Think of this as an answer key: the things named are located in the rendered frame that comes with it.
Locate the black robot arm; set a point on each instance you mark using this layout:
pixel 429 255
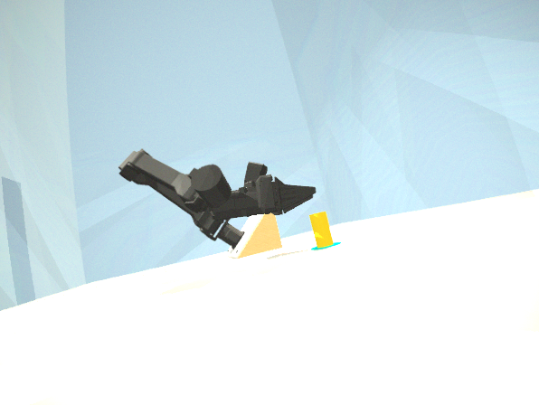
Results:
pixel 204 193

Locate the yellow tall cylinder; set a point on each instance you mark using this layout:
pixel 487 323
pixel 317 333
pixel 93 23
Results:
pixel 321 229

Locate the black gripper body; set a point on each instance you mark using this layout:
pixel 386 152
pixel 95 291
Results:
pixel 264 201

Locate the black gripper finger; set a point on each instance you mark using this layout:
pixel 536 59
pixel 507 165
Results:
pixel 288 194
pixel 297 204

